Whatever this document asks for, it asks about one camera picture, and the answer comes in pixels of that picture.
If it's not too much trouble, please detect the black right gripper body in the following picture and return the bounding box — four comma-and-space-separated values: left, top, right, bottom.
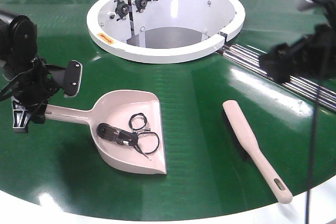
259, 24, 335, 83

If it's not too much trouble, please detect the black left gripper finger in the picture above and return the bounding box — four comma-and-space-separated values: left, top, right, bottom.
12, 100, 29, 133

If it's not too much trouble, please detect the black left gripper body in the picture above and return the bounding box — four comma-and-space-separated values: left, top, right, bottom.
1, 56, 66, 124

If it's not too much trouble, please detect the pink plastic dustpan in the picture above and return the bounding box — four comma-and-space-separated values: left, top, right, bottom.
45, 90, 167, 174

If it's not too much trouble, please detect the pink hand brush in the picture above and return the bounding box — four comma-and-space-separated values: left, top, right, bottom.
222, 100, 293, 204

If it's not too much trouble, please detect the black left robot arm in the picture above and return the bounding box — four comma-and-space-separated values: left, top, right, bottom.
1, 10, 65, 133

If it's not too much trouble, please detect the white outer conveyor rim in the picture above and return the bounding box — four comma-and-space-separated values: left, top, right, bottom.
0, 0, 336, 224

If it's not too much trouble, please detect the steel roller strip right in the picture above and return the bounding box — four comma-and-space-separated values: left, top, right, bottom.
216, 44, 335, 113

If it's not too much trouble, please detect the orange warning label front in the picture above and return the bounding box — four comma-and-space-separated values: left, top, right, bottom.
97, 33, 114, 45

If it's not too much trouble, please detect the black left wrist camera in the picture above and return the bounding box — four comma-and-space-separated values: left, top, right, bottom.
62, 60, 82, 98

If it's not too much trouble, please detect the black bearing mount left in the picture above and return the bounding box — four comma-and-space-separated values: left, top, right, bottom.
115, 0, 129, 21

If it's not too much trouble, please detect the black bearing mount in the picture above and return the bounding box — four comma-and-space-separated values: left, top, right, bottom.
115, 0, 129, 21
134, 0, 158, 13

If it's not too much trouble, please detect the black bearing mount right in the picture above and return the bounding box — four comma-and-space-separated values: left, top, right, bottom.
134, 0, 158, 13

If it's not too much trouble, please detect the white central ring housing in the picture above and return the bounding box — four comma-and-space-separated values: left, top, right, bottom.
87, 0, 246, 64

